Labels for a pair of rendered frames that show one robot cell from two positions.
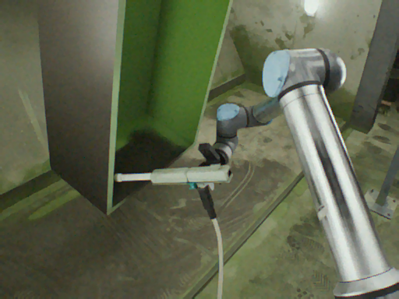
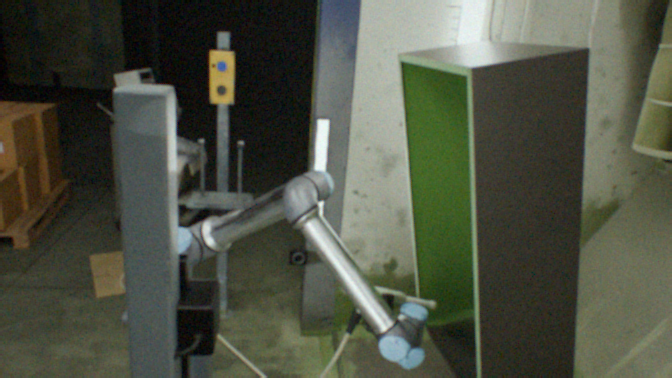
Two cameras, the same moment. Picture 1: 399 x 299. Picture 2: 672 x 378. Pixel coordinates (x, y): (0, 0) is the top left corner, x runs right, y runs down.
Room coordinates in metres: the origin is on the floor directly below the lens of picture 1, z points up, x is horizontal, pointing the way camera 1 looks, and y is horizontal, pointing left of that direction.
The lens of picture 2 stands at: (2.09, -1.21, 1.71)
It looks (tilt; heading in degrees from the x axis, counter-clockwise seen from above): 18 degrees down; 139
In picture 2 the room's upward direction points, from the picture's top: 4 degrees clockwise
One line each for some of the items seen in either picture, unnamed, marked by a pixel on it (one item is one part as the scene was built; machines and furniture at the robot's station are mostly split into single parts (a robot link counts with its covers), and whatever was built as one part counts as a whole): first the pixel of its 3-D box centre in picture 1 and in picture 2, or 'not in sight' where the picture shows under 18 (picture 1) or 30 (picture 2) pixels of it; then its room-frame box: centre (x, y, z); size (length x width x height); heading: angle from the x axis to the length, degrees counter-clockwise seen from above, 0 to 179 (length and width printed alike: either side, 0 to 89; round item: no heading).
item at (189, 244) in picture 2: not in sight; (173, 253); (0.41, -0.51, 0.83); 0.17 x 0.15 x 0.18; 112
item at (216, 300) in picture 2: not in sight; (182, 315); (1.58, -0.99, 1.35); 0.09 x 0.07 x 0.07; 55
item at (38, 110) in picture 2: not in sight; (32, 128); (-2.73, -0.41, 0.69); 0.38 x 0.29 x 0.36; 151
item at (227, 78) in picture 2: not in sight; (222, 77); (-0.21, 0.04, 1.42); 0.12 x 0.06 x 0.26; 55
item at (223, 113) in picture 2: not in sight; (223, 185); (-0.25, 0.07, 0.82); 0.06 x 0.06 x 1.64; 55
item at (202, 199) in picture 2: not in sight; (220, 171); (-0.12, -0.02, 0.95); 0.26 x 0.15 x 0.32; 55
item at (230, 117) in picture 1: (229, 120); (410, 324); (1.21, -0.01, 0.77); 0.12 x 0.09 x 0.12; 112
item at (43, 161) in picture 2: not in sight; (37, 167); (-2.75, -0.41, 0.33); 0.38 x 0.29 x 0.36; 152
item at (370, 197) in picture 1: (379, 202); not in sight; (1.59, -1.03, 0.01); 0.20 x 0.20 x 0.01; 55
